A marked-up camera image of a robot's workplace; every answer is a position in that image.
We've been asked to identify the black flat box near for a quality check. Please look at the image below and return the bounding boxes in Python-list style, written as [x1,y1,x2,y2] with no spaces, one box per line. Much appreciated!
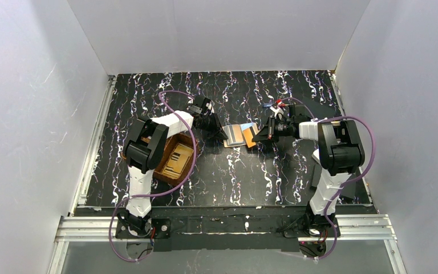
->
[309,164,356,200]

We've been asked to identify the brown woven basket card holder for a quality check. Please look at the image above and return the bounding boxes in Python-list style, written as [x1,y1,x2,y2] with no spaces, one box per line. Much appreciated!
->
[120,132,199,187]

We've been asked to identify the orange card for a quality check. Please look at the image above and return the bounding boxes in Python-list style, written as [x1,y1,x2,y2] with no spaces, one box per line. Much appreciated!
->
[223,124,246,147]

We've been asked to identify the black striped yellow card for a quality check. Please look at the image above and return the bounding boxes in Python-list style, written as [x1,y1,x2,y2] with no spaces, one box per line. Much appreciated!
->
[161,143,194,179]

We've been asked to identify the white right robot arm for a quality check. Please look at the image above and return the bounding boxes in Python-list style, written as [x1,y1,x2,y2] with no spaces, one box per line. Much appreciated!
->
[252,102,365,228]

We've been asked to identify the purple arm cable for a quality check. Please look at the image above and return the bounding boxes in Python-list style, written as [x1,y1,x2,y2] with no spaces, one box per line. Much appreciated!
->
[108,90,197,263]
[279,97,377,260]

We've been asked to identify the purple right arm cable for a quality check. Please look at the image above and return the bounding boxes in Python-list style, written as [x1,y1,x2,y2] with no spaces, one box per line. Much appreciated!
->
[279,97,377,260]

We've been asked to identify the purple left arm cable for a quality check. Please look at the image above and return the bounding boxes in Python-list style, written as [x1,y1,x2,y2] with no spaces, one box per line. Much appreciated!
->
[108,90,197,263]

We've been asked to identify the aluminium frame rail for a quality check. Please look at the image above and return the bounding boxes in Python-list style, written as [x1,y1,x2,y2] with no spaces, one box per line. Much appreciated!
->
[48,214,406,273]

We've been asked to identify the white small box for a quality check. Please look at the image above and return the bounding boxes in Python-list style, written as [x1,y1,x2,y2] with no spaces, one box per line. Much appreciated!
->
[312,149,321,164]

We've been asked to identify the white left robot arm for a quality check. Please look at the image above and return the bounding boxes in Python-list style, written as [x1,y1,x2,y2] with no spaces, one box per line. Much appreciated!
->
[117,95,227,236]

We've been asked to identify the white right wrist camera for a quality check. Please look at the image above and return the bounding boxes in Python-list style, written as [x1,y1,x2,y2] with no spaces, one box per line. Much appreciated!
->
[269,102,284,119]

